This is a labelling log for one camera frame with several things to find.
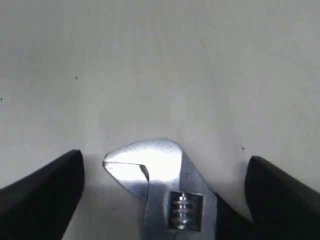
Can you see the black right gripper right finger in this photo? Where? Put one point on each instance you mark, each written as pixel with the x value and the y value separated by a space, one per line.
pixel 282 207

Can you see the adjustable wrench black handle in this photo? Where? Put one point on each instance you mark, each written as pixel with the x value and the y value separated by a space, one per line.
pixel 179 204

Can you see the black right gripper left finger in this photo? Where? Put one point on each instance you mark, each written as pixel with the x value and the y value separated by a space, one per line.
pixel 41 205

